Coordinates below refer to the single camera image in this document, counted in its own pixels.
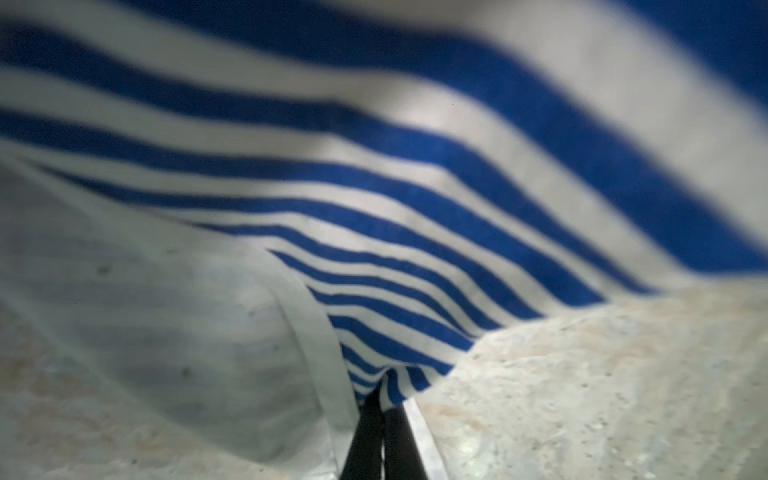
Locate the blue white striped tank top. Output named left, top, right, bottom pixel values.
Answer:
left=1, top=1, right=767, bottom=478

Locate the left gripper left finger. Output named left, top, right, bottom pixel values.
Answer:
left=340, top=389, right=384, bottom=480

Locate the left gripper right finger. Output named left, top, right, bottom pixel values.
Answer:
left=383, top=406, right=428, bottom=480

